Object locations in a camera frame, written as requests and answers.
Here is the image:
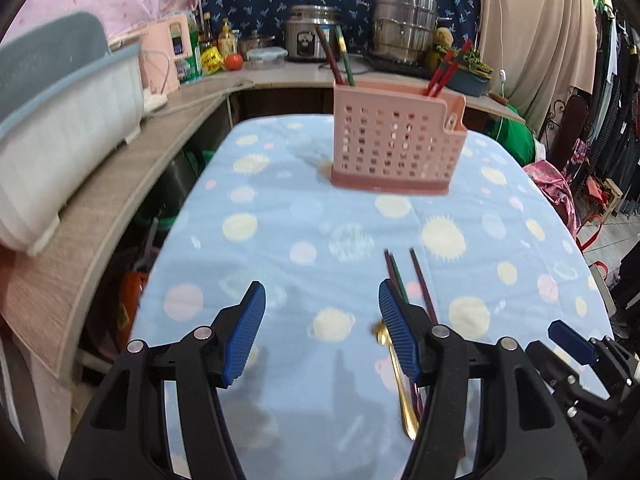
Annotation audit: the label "large steel pot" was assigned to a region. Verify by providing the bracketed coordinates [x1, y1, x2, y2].
[370, 0, 440, 66]

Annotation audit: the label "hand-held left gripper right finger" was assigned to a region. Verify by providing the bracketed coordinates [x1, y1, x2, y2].
[378, 279, 586, 480]

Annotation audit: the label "wooden counter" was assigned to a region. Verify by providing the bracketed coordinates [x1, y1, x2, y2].
[0, 67, 526, 376]

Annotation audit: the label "glass container with lid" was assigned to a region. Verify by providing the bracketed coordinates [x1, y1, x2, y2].
[246, 46, 288, 70]

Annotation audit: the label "green chopstick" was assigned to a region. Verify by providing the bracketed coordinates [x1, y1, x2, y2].
[335, 25, 356, 87]
[390, 254, 411, 307]

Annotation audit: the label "pink kitchen appliance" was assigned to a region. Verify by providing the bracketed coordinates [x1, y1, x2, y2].
[137, 14, 193, 93]

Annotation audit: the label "blue printed tablecloth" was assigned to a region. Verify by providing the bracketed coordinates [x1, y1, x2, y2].
[127, 115, 616, 480]

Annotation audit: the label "gold flower spoon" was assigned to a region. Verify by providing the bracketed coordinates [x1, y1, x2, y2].
[371, 321, 420, 442]

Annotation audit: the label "dark sauce bottle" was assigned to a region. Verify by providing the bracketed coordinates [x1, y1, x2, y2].
[199, 12, 216, 51]

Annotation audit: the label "green labelled packet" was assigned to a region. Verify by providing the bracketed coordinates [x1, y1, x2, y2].
[177, 55, 202, 85]

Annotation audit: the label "bright red chopstick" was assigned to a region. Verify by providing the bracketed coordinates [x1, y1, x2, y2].
[425, 52, 461, 97]
[431, 41, 473, 97]

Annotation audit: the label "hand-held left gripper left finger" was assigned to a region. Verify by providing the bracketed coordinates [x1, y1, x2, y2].
[59, 281, 267, 480]

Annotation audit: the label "pink perforated utensil holder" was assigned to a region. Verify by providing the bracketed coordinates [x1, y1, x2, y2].
[330, 80, 468, 196]

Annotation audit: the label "yellow snack packet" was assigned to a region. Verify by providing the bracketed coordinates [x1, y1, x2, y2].
[200, 47, 226, 75]

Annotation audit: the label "green cloth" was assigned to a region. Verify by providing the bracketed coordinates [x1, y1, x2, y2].
[482, 115, 538, 166]

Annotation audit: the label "white power cable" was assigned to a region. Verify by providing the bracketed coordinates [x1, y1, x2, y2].
[164, 82, 253, 113]

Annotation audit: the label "blue planter with plants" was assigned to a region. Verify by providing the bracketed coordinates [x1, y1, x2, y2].
[425, 42, 493, 97]

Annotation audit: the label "beige curtain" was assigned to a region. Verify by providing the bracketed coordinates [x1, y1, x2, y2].
[440, 0, 598, 136]

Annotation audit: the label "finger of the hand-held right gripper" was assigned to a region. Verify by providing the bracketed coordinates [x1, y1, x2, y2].
[547, 319, 615, 367]
[525, 339, 583, 402]

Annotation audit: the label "white dish rack with lid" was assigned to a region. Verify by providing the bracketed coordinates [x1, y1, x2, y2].
[0, 12, 146, 256]

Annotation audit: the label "white cord with switch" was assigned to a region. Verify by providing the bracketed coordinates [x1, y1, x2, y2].
[492, 0, 508, 84]

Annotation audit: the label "magenta patterned cloth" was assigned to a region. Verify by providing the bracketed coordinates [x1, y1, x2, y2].
[522, 160, 578, 231]

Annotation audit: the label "silver rice cooker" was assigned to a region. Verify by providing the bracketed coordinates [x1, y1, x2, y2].
[284, 5, 342, 63]

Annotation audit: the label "small lidded steel pot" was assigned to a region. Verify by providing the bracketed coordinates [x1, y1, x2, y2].
[239, 32, 276, 58]

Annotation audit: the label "yellow oil bottle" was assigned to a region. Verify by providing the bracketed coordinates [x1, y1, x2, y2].
[218, 19, 240, 58]

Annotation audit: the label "black wrought iron chair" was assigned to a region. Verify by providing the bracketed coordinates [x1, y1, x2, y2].
[547, 95, 601, 161]

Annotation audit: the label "hanging clothes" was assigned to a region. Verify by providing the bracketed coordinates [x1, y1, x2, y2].
[595, 0, 640, 221]

